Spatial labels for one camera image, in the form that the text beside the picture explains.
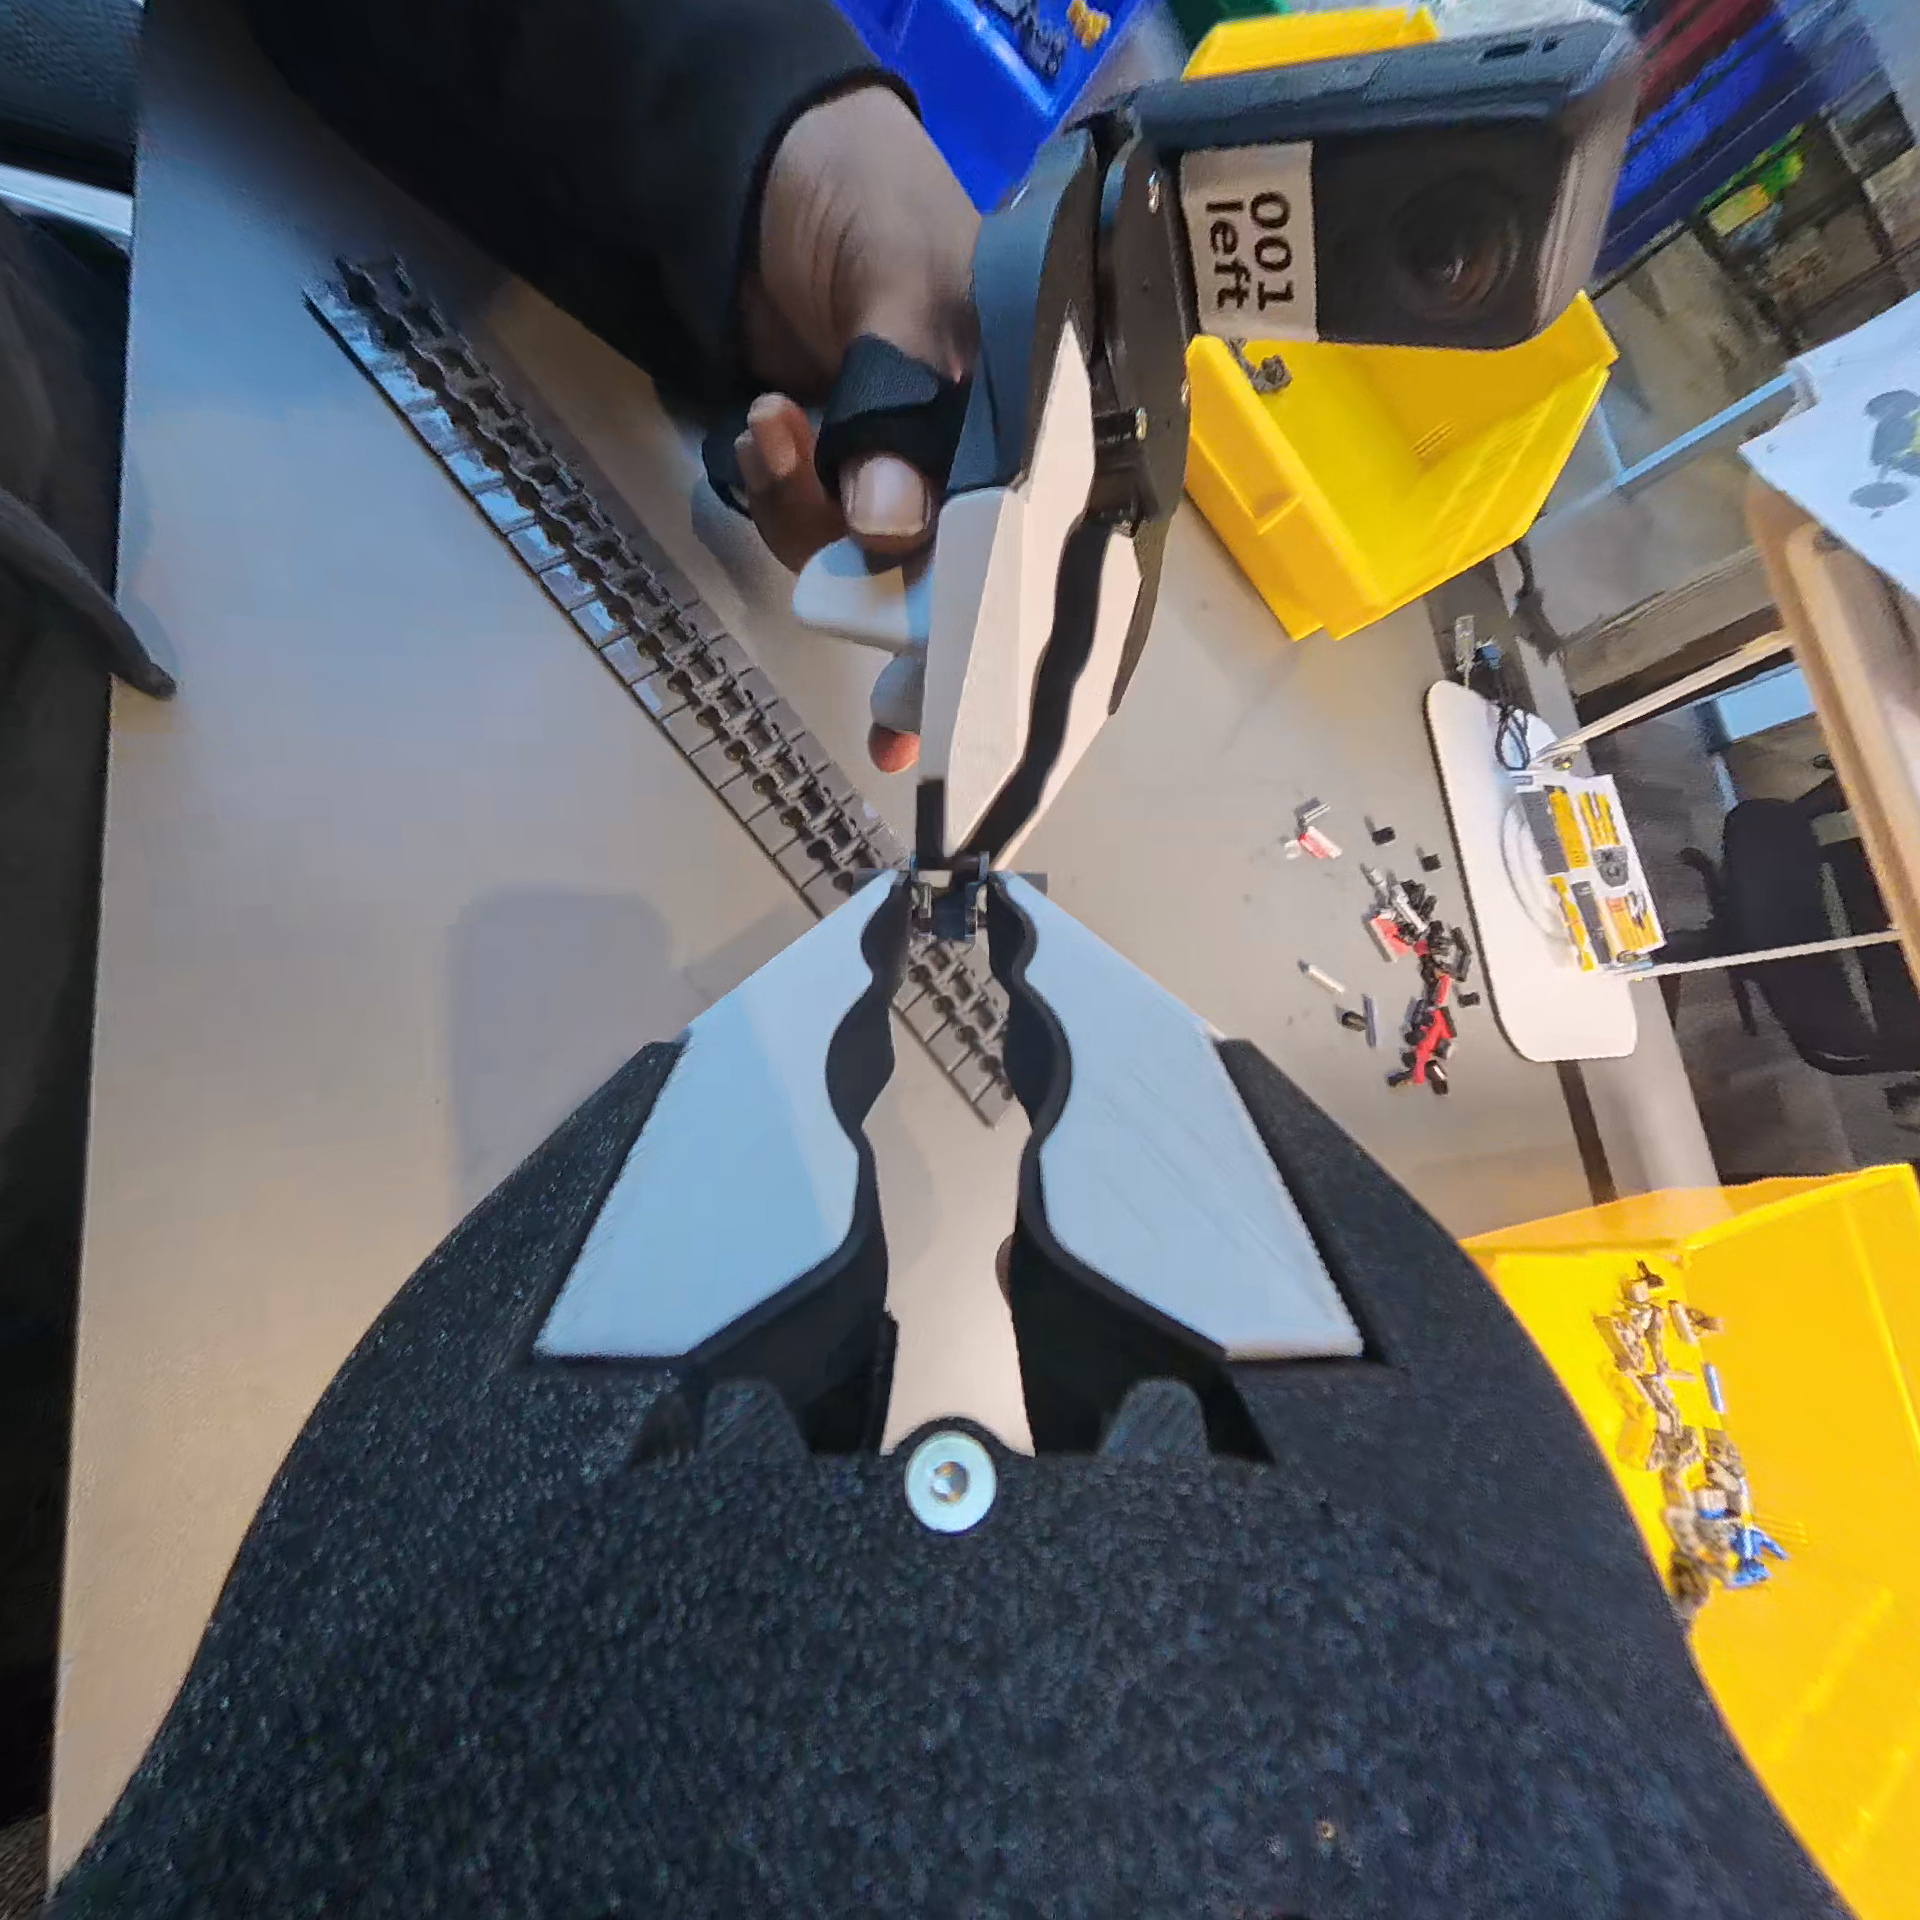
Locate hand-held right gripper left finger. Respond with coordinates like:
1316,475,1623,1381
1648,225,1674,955
534,874,916,1454

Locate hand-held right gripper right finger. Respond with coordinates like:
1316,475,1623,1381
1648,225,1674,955
987,874,1367,1454

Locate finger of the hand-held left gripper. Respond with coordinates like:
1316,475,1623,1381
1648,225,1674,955
914,322,1114,868
990,509,1155,857

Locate grey track link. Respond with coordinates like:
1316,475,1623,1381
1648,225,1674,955
895,853,1003,944

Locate grey toy track chain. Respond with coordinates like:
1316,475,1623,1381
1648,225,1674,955
304,257,1024,1130

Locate person's left forearm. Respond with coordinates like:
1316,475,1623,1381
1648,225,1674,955
240,0,920,409

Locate light grey desk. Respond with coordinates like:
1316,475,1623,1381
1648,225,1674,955
45,0,1728,1877

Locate person's left hand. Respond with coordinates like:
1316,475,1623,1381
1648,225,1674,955
731,82,987,778

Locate yellow plastic bin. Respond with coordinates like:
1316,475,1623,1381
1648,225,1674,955
1179,5,1623,643
1458,1165,1920,1920

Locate rack of coloured storage bins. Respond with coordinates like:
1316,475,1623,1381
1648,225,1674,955
1597,0,1854,288

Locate cluster of small brick parts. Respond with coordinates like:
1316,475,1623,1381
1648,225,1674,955
1280,795,1480,1098

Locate white base board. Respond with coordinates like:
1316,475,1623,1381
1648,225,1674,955
1421,678,1679,1066

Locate building instruction booklet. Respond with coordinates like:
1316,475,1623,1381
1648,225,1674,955
1740,296,1920,531

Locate blue plastic bin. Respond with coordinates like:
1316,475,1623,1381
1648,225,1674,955
829,0,1163,212

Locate yellow black printed sheet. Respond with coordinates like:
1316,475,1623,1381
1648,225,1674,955
1510,773,1667,971

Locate small parts inside bin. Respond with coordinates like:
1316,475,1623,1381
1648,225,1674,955
1594,1260,1790,1630

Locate wooden booklet stand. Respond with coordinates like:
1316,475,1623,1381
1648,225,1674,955
1559,480,1920,985

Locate black cable with plug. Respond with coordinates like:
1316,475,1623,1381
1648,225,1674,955
1446,613,1535,771

